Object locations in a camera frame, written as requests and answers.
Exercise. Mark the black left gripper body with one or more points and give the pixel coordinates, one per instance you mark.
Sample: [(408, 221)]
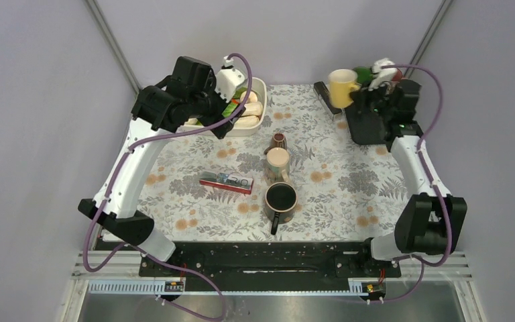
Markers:
[(208, 104)]

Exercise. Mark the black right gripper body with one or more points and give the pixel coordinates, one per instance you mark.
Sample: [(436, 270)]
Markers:
[(376, 100)]

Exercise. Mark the cream christmas mug green inside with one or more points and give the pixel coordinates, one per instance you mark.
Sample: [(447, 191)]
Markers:
[(364, 74)]

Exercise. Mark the yellow mug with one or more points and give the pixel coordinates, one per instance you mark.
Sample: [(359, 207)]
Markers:
[(342, 83)]

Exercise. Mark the black interior mug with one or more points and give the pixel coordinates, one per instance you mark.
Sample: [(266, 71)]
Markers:
[(281, 200)]

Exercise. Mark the pink ghost pattern mug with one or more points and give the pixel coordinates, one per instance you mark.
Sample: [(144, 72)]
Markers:
[(398, 76)]

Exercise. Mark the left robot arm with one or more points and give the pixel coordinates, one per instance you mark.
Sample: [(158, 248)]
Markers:
[(114, 207)]

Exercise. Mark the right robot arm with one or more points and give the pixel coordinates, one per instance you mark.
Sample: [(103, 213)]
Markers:
[(432, 220)]

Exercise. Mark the small brown mug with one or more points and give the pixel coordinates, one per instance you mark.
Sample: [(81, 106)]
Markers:
[(278, 141)]

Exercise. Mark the tall floral beige mug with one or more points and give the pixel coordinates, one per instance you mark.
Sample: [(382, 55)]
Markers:
[(278, 165)]

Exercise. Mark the black tray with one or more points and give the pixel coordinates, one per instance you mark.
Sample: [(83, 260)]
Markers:
[(365, 126)]

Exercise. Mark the black rectangular box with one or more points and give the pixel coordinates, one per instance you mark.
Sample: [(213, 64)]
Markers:
[(323, 95)]

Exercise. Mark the mushroom toy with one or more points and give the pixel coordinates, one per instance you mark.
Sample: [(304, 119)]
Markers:
[(249, 97)]

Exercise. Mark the green bok choy toy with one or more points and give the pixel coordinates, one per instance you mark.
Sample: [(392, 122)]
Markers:
[(251, 109)]

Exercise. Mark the green leek stalk toy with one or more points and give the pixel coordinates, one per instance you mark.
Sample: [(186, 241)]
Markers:
[(247, 121)]

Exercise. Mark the white vegetable tray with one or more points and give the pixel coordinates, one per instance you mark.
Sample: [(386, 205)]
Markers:
[(259, 87)]

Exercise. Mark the red silver gum box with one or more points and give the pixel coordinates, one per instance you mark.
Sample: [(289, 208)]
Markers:
[(230, 181)]

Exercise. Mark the floral tablecloth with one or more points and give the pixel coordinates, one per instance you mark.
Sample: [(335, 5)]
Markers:
[(346, 192)]

